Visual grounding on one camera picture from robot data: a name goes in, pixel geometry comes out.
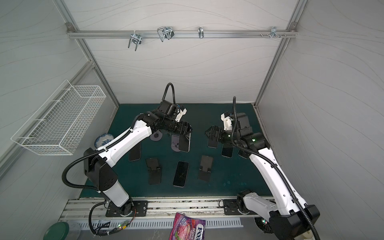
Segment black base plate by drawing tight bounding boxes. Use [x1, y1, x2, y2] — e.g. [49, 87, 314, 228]
[218, 199, 257, 216]
[106, 201, 148, 218]

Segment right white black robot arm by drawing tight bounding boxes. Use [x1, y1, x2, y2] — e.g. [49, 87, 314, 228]
[205, 99, 320, 240]

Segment small metal bracket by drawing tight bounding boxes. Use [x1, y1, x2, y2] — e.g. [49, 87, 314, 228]
[198, 27, 204, 39]

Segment centre metal U-bolt clamp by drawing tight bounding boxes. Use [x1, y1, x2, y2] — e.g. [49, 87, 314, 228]
[157, 27, 175, 42]

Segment metal u-bolt clamp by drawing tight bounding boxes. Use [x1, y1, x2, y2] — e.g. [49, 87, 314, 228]
[128, 31, 142, 51]
[157, 27, 175, 42]

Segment front right folding stand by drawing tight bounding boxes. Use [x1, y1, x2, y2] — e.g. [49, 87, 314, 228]
[198, 155, 214, 182]

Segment left metal U-bolt clamp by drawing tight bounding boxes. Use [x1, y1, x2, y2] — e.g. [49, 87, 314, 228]
[128, 31, 142, 51]

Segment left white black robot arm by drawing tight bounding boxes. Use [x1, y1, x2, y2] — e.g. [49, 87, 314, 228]
[62, 97, 193, 216]

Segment round stand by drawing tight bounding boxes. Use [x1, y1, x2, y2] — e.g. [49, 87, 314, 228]
[171, 135, 180, 152]
[150, 131, 163, 142]

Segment front left folding stand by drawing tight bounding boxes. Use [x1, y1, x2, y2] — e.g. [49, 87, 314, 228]
[146, 158, 162, 185]

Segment folding stand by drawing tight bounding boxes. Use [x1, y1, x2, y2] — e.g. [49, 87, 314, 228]
[146, 158, 162, 185]
[198, 155, 214, 182]

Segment blue white ceramic bowl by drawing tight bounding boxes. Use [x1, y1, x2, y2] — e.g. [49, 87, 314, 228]
[94, 134, 114, 149]

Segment aluminium cross bar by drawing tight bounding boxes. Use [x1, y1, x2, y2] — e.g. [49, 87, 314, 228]
[67, 29, 298, 40]

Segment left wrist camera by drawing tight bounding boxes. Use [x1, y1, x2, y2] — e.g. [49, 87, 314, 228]
[175, 105, 187, 122]

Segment white wire basket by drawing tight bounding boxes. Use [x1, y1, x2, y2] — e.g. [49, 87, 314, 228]
[11, 80, 106, 156]

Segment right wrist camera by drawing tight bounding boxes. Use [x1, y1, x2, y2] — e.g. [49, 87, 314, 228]
[221, 112, 232, 131]

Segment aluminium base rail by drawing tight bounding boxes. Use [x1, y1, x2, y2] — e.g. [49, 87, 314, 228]
[59, 196, 259, 221]

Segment white vent grille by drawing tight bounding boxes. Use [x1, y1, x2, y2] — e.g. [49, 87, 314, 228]
[93, 218, 244, 230]

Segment pink snack bag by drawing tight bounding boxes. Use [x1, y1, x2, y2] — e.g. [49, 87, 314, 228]
[169, 213, 206, 240]

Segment right metal bolt bracket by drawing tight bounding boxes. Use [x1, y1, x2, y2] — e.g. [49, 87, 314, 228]
[260, 27, 287, 39]

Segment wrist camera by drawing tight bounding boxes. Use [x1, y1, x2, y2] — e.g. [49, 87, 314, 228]
[175, 105, 187, 122]
[221, 112, 232, 131]

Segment middle round stand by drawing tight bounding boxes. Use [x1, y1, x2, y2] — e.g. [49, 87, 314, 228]
[171, 135, 180, 152]

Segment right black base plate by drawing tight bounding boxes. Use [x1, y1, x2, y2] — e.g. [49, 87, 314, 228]
[218, 199, 257, 216]

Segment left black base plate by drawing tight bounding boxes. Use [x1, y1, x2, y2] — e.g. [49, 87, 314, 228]
[106, 201, 148, 218]

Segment back left round stand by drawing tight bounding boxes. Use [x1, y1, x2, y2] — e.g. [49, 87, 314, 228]
[150, 131, 163, 142]

